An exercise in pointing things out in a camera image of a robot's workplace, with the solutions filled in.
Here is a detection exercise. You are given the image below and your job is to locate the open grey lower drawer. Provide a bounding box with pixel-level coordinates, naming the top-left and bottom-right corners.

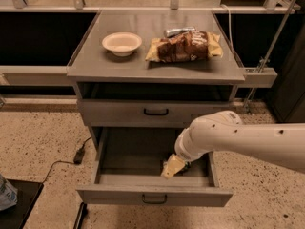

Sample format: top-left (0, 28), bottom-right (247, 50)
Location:
top-left (77, 128), bottom-right (233, 207)

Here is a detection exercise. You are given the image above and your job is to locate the brown yellow chip bag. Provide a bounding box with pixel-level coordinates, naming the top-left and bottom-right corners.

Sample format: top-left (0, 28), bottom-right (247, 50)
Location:
top-left (145, 31), bottom-right (223, 63)

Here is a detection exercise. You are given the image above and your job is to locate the white cable behind counter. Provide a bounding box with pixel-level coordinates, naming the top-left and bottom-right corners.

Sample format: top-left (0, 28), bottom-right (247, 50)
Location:
top-left (219, 4), bottom-right (235, 54)

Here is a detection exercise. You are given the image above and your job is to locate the grey drawer cabinet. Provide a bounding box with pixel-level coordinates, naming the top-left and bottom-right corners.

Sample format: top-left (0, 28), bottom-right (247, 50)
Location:
top-left (66, 10), bottom-right (247, 208)

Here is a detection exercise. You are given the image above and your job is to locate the white paper bowl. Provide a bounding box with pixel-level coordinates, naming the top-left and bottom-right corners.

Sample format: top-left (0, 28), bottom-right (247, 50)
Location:
top-left (101, 32), bottom-right (142, 57)

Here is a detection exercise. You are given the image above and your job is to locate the black cable on floor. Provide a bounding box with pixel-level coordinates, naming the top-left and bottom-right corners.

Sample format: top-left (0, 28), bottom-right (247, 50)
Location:
top-left (41, 136), bottom-right (92, 184)

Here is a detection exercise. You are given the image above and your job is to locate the closed grey upper drawer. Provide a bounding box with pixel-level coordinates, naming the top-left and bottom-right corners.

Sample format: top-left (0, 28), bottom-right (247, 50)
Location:
top-left (77, 99), bottom-right (231, 128)

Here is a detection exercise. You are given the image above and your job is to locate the black tray bottom left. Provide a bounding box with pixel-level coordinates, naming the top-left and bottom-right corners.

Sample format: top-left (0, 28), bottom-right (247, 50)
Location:
top-left (0, 179), bottom-right (44, 229)

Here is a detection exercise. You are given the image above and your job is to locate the green soda can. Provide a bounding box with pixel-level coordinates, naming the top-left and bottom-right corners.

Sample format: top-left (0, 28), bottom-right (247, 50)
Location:
top-left (163, 160), bottom-right (191, 174)

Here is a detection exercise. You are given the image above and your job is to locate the blue white package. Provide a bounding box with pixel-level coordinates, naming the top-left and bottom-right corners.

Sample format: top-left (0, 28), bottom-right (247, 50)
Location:
top-left (0, 174), bottom-right (18, 211)

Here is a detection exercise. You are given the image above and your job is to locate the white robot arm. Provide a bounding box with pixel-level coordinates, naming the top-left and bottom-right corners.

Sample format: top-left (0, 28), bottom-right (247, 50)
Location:
top-left (161, 111), bottom-right (305, 179)

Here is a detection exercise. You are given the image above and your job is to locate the black power adapter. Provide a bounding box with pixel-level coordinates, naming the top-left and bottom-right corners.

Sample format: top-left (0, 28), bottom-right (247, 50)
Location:
top-left (73, 148), bottom-right (85, 164)

